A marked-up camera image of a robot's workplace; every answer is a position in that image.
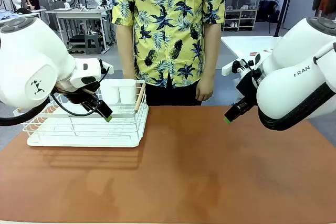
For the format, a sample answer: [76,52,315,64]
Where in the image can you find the person's left hand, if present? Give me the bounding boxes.
[195,75,215,102]

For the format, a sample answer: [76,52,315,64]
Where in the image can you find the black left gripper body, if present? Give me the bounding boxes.
[66,88,102,112]

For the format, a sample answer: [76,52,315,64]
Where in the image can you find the black right arm cable sleeve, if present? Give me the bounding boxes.
[258,81,336,132]

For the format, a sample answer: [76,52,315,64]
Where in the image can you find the black tripod stand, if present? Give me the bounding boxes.
[274,0,300,38]

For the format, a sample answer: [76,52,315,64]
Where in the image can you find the white rounded side table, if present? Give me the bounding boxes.
[220,36,283,77]

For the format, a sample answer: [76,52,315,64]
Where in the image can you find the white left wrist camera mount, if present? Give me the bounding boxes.
[99,59,115,76]

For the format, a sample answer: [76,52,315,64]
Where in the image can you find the person in pineapple shirt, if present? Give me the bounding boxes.
[112,0,227,89]

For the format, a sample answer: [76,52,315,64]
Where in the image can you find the person's right forearm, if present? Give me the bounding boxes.
[116,23,138,80]

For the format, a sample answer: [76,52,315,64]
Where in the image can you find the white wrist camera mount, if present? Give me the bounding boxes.
[99,59,115,76]
[221,53,264,78]

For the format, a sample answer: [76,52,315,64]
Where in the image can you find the grey step stool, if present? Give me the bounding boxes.
[84,34,102,55]

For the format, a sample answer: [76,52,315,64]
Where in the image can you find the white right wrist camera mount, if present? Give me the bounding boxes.
[221,53,264,78]

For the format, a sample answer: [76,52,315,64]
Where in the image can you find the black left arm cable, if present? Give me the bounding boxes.
[0,66,111,127]

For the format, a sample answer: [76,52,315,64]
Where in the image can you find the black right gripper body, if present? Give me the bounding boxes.
[237,70,261,107]

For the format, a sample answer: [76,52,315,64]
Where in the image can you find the white wire dish rack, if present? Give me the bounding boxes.
[13,78,150,148]

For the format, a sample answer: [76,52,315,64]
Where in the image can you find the white utensil cup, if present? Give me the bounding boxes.
[101,79,120,104]
[118,79,138,104]

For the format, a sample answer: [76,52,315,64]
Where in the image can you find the white desk with clothes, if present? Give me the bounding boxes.
[0,8,47,24]

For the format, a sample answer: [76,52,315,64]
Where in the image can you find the black trousers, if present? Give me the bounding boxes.
[145,73,203,107]

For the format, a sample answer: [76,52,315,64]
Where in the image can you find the white background workbench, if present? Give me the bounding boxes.
[45,8,112,54]

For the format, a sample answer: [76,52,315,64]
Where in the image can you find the wooden shoe rack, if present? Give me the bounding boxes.
[222,8,259,32]

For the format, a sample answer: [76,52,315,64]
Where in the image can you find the person's left forearm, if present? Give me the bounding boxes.
[201,22,223,78]

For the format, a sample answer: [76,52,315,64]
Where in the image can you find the black bag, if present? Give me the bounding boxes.
[258,0,279,23]

